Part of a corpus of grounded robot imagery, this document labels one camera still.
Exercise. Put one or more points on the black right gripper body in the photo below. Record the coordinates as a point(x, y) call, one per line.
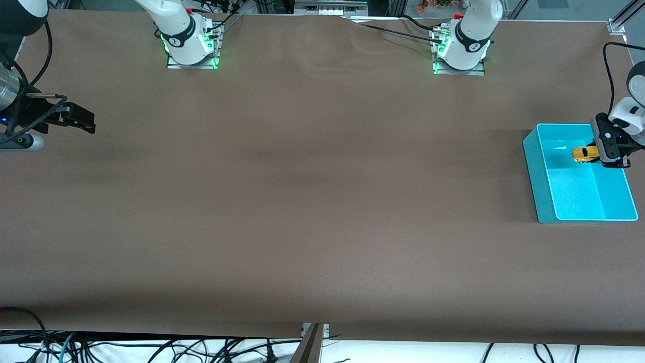
point(29, 112)

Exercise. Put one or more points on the yellow beetle toy car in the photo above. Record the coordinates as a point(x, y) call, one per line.
point(583, 154)

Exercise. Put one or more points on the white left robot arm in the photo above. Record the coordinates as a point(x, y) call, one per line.
point(473, 35)

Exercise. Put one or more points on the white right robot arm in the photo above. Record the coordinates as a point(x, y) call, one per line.
point(176, 22)

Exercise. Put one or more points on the teal plastic bin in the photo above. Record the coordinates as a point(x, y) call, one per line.
point(574, 191)

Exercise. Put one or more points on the orange background objects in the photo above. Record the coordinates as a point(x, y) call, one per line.
point(433, 5)

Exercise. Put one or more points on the brown table cover sheet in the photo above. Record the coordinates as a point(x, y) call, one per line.
point(322, 151)

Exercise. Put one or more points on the white power strip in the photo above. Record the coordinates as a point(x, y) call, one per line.
point(330, 11)

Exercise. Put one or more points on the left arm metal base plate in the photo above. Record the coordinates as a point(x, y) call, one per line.
point(478, 72)

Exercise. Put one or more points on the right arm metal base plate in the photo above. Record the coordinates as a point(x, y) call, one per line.
point(217, 55)

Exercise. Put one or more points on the metal table bracket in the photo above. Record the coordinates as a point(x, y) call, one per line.
point(308, 348)

